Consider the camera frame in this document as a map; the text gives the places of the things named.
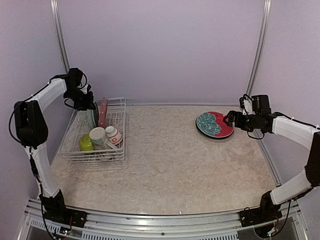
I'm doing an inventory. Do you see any red floral plate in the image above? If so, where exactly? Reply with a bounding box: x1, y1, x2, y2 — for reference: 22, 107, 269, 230
195, 111, 235, 140

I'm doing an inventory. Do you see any aluminium corner post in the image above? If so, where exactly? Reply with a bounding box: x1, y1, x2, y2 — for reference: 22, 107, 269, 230
50, 0, 70, 73
245, 0, 272, 96

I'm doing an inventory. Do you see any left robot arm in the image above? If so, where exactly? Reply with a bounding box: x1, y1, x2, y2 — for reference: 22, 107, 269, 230
9, 68, 96, 223

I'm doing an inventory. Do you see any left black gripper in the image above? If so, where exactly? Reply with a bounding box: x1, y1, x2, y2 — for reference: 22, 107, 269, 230
64, 86, 96, 110

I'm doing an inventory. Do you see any white patterned mug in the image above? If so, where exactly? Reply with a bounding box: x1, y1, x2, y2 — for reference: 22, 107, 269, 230
89, 127, 118, 150

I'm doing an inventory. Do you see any right aluminium corner post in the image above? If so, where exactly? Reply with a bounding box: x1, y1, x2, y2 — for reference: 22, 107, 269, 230
245, 0, 272, 96

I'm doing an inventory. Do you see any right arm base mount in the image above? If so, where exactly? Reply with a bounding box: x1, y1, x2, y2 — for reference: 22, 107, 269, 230
238, 207, 283, 228

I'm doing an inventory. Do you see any green cup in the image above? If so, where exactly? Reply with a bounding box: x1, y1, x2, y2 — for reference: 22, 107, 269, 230
79, 134, 95, 152

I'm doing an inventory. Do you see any pink polka dot dish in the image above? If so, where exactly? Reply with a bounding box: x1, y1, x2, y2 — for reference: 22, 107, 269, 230
98, 97, 108, 128

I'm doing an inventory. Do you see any white wire dish rack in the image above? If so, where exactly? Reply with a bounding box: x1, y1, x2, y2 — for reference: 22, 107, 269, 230
59, 97, 127, 164

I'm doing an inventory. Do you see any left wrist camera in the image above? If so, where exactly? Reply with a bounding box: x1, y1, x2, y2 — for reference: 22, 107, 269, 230
80, 83, 92, 94

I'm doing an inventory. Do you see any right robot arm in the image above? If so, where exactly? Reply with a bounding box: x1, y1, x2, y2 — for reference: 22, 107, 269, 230
223, 108, 320, 225

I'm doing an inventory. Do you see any left aluminium corner post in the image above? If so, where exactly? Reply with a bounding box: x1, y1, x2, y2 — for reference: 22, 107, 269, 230
50, 0, 70, 73

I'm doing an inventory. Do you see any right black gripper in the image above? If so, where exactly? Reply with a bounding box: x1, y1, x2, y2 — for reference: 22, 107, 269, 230
223, 110, 261, 132

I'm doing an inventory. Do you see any black striped plate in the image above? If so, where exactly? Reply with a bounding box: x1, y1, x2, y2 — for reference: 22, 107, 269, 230
195, 122, 235, 140

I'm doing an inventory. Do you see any light teal plate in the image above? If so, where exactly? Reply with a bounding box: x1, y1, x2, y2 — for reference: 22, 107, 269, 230
86, 102, 99, 130

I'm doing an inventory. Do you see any aluminium front rail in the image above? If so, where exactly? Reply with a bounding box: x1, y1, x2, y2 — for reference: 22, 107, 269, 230
24, 198, 308, 240

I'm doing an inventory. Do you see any red white patterned bowl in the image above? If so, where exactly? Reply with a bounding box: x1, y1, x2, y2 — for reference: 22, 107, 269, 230
105, 125, 123, 145

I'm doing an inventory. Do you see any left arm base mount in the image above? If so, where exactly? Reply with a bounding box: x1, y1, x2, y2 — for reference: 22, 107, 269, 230
44, 208, 88, 228

